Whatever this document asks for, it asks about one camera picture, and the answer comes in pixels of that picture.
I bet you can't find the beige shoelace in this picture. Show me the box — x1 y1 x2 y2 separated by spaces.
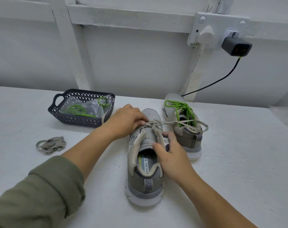
36 136 67 155
100 95 209 141

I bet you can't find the person's left hand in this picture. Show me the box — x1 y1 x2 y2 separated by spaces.
102 104 149 141

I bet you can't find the white plug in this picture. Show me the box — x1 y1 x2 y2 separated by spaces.
197 26 216 45

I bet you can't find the person's right forearm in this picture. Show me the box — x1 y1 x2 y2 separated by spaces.
182 172 259 228

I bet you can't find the clear plastic bag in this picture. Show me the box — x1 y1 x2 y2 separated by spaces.
59 94 114 117

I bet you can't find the gray sneaker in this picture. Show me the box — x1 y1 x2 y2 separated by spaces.
125 109 165 207
162 93 204 161

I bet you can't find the white wall socket plate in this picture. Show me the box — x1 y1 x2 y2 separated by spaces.
188 12 251 48

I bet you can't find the dark plastic lattice basket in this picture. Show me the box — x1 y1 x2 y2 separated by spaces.
48 89 116 128

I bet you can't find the person's right hand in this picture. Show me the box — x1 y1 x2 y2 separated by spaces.
153 131 200 188

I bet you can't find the white cable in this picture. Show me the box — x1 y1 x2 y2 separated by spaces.
182 44 204 95

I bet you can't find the green shoelace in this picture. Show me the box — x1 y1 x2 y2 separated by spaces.
62 96 109 117
164 100 200 128

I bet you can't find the gray charger adapter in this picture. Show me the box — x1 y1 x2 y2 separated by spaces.
222 36 253 57

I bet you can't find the black cable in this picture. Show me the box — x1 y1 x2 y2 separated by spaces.
181 56 242 98

